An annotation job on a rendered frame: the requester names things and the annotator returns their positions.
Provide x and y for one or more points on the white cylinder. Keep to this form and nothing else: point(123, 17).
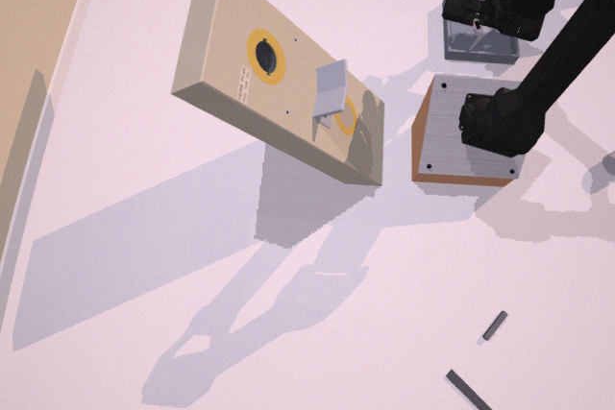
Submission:
point(480, 28)

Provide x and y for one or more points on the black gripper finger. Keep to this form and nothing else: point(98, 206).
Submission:
point(509, 33)
point(469, 23)

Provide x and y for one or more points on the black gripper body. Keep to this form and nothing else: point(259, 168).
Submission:
point(456, 10)

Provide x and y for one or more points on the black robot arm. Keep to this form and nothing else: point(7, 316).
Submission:
point(512, 121)

